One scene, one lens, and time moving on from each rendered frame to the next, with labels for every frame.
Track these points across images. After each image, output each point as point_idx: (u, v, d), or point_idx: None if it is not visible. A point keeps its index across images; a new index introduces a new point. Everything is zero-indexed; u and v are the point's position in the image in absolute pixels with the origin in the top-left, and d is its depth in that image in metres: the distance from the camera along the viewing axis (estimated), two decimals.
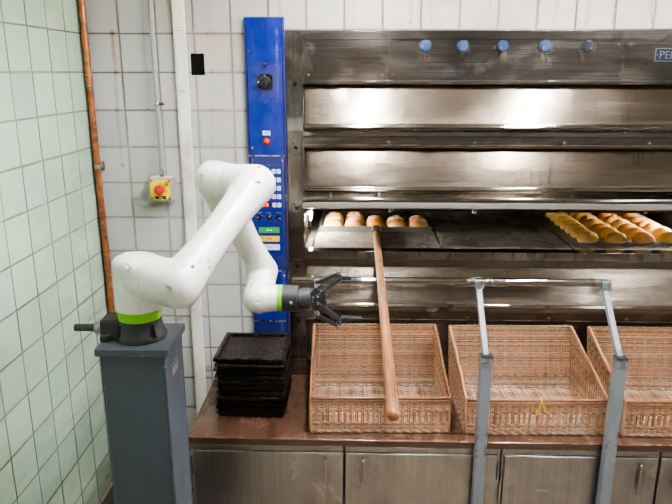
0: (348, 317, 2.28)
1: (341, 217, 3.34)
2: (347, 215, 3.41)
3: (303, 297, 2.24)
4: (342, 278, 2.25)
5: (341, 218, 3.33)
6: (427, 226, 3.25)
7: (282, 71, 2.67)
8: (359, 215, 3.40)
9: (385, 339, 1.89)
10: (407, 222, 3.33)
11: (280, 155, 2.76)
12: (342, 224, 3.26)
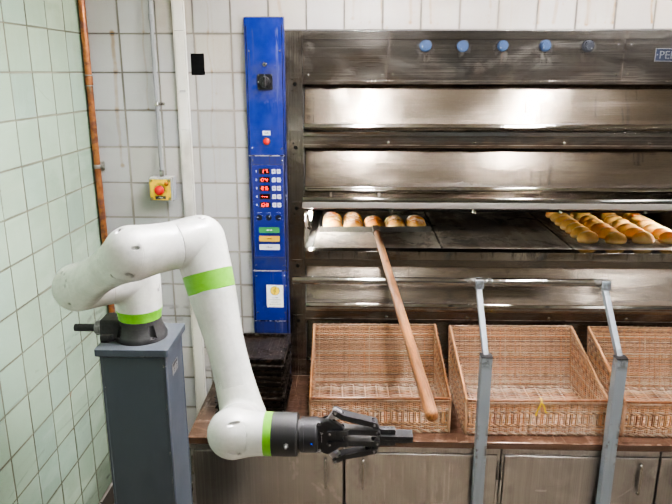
0: (391, 437, 1.39)
1: (339, 217, 3.33)
2: (345, 215, 3.40)
3: (306, 436, 1.36)
4: (380, 432, 1.39)
5: (339, 218, 3.32)
6: (426, 225, 3.26)
7: (282, 71, 2.67)
8: (357, 215, 3.39)
9: (409, 339, 1.89)
10: (405, 222, 3.34)
11: (280, 155, 2.76)
12: (341, 224, 3.25)
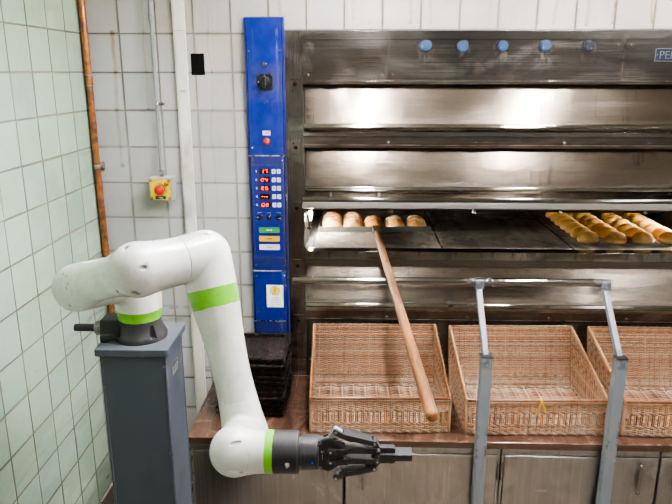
0: (391, 455, 1.41)
1: (339, 217, 3.33)
2: (345, 215, 3.40)
3: (307, 455, 1.38)
4: (380, 450, 1.40)
5: (339, 218, 3.32)
6: (426, 225, 3.26)
7: (282, 71, 2.67)
8: (357, 215, 3.39)
9: (409, 339, 1.89)
10: (405, 222, 3.34)
11: (280, 155, 2.76)
12: (341, 224, 3.25)
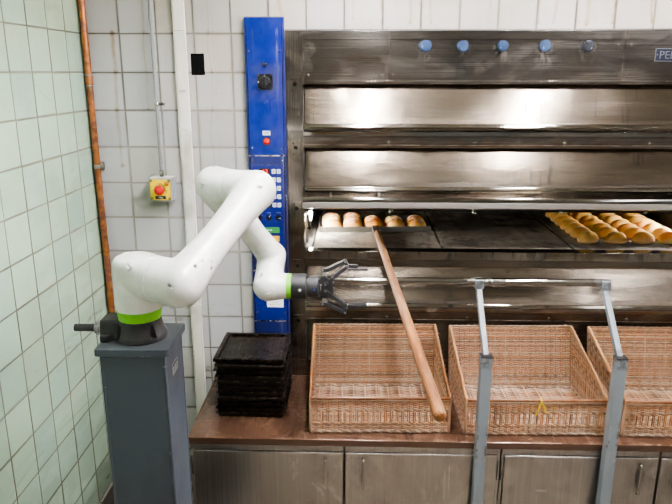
0: (355, 304, 2.37)
1: (339, 217, 3.33)
2: (344, 215, 3.40)
3: (311, 285, 2.33)
4: (348, 266, 2.33)
5: (339, 218, 3.32)
6: (426, 225, 3.27)
7: (282, 71, 2.67)
8: (356, 215, 3.39)
9: (414, 339, 1.89)
10: (405, 222, 3.34)
11: (280, 155, 2.76)
12: (341, 224, 3.25)
